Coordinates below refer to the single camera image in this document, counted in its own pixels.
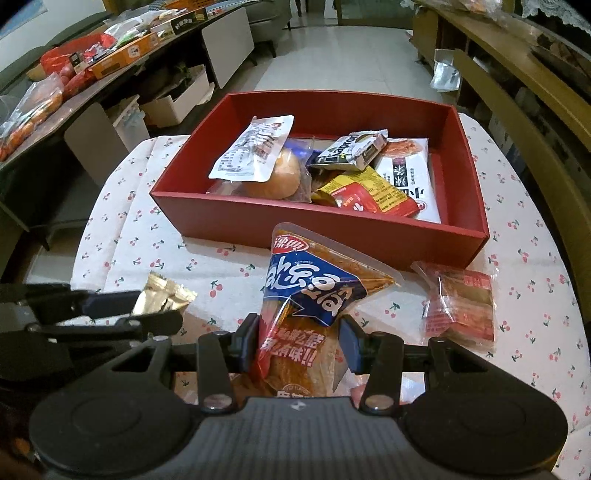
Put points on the black television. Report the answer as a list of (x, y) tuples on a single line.
[(561, 64)]

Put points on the clear bread bun packet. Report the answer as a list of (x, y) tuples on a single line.
[(274, 175)]

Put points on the small gold brown packet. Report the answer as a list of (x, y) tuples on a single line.
[(161, 295)]

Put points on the white sausage packet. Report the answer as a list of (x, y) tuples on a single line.
[(251, 147)]

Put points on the grey sofa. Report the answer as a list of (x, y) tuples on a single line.
[(265, 18)]

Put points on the red plastic bag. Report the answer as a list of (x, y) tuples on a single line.
[(69, 53)]

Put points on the orange packet with blue label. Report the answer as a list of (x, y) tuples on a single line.
[(314, 286)]

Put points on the black flat box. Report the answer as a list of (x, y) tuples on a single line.
[(184, 22)]

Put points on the cherry print tablecloth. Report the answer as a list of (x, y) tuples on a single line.
[(138, 235)]

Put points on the clear storage bin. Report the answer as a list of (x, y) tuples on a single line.
[(131, 122)]

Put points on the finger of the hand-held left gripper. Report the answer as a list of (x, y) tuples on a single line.
[(113, 302), (152, 323)]

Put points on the orange flat box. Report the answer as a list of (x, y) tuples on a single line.
[(122, 53)]

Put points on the wooden television stand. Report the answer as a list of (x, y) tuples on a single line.
[(531, 115)]

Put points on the red cardboard box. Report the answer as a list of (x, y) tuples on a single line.
[(323, 230)]

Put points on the white plastic bag on floor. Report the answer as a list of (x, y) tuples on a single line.
[(445, 69)]

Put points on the red yellow snack packet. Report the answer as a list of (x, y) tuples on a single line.
[(364, 194)]

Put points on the clear packet of red snacks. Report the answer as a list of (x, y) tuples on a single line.
[(459, 304)]

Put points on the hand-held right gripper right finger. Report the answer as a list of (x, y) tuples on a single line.
[(351, 344)]

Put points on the white bread packet black stripe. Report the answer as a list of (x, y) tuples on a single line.
[(411, 184)]

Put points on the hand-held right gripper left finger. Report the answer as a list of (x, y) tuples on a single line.
[(249, 344)]

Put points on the clear bag of oranges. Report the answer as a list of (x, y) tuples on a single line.
[(27, 115)]

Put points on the dark long side table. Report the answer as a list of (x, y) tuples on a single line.
[(69, 115)]

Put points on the bag of red apples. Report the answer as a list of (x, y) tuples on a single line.
[(76, 81)]

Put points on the white cardboard box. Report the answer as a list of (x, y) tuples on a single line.
[(175, 99)]

